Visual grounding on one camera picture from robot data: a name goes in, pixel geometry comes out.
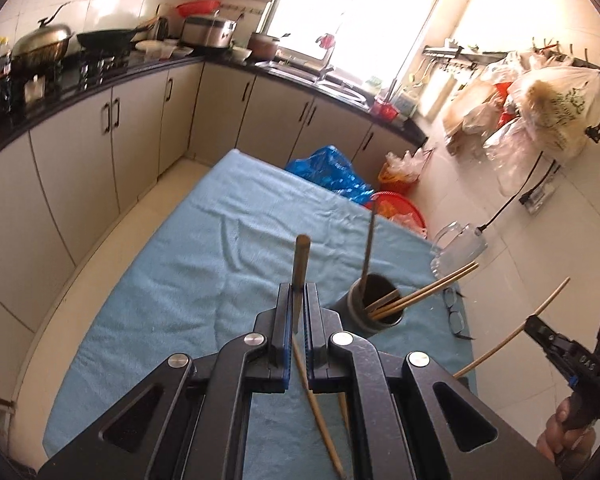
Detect gas stove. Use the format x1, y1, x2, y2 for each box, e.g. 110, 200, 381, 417
10, 50, 132, 97

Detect clear glass mug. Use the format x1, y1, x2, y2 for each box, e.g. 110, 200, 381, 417
430, 221, 489, 279

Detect brown clay pot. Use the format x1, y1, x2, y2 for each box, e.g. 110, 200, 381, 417
250, 32, 282, 60

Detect bunch of wooden chopsticks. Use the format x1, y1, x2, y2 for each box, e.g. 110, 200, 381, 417
357, 200, 481, 322

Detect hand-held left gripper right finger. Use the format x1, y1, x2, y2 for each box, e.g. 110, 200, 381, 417
304, 282, 563, 480

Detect wall power strip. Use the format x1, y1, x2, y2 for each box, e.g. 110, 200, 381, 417
519, 175, 557, 212

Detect small red basket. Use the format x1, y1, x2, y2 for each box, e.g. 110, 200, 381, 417
370, 99, 400, 121

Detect cooking oil bottle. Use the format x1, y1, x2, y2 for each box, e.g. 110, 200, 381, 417
0, 35, 14, 112

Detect black power cable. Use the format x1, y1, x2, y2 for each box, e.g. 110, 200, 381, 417
474, 150, 547, 237

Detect black eyeglasses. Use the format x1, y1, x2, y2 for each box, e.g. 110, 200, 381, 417
442, 285, 477, 342

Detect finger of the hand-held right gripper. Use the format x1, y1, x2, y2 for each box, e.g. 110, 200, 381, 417
524, 314, 600, 379

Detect single wooden chopstick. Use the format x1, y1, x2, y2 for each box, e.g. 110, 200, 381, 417
292, 340, 347, 479
337, 392, 352, 434
290, 235, 312, 336
452, 277, 571, 379

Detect orange and clear plastic bag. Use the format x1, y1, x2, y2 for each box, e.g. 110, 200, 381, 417
377, 150, 434, 196

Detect steel kitchen sink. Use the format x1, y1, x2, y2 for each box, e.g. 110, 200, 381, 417
255, 57, 369, 107

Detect wall utensil rail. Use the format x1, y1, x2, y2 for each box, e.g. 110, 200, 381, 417
422, 42, 512, 69

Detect black kitchen countertop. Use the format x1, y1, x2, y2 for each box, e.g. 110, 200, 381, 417
0, 50, 428, 171

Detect hanging plastic bags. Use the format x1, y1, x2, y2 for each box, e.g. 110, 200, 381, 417
442, 50, 600, 197

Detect blue plastic bag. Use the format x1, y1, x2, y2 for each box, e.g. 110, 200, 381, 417
285, 145, 376, 206

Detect kitchen window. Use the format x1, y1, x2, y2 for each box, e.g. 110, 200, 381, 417
267, 0, 481, 92

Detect red plastic colander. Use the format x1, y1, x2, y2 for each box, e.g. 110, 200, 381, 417
175, 0, 221, 19

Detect white bowls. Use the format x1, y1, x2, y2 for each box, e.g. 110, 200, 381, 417
135, 39, 194, 60

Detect row of beige base cabinets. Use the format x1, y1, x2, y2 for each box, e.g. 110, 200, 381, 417
0, 60, 422, 332

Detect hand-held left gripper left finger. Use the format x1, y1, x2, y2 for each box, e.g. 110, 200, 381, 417
37, 282, 296, 480

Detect kitchen faucet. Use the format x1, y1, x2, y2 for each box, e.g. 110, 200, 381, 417
317, 42, 339, 84

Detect blue terry table cloth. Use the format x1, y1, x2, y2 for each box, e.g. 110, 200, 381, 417
42, 149, 478, 480

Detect black utensil holder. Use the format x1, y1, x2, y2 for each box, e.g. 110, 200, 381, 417
330, 272, 407, 339

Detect red plastic basin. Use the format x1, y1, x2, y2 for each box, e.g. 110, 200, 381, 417
365, 191, 428, 239

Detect person's right hand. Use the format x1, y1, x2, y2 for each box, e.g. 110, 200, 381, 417
536, 394, 599, 466

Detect steel rice cooker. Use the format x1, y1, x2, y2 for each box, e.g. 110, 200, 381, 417
181, 15, 239, 50

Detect steel pot with lid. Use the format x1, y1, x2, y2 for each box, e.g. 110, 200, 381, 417
11, 4, 76, 69

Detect black wok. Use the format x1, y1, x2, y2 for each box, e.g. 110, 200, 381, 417
76, 15, 159, 54

